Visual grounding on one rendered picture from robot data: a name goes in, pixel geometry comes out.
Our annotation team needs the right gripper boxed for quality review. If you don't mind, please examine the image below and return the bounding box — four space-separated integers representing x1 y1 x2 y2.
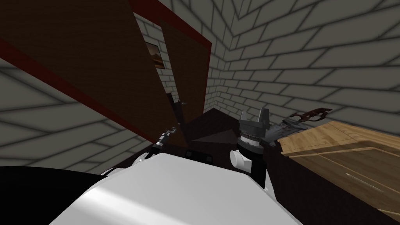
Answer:
239 108 271 140

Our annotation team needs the narrow brown door leaf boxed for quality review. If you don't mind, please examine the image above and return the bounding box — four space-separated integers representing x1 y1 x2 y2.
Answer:
159 20 212 125

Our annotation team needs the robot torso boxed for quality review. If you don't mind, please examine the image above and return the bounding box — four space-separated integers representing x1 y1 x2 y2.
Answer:
49 149 302 225

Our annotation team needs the light wooden cupboard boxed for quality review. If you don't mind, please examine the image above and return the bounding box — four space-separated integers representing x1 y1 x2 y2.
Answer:
265 107 400 224

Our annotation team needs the large brown door leaf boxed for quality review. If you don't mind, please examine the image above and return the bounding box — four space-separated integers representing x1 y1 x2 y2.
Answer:
0 0 189 148

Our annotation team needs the framed orange wall picture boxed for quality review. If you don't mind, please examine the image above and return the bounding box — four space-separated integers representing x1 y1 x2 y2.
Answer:
145 42 166 70

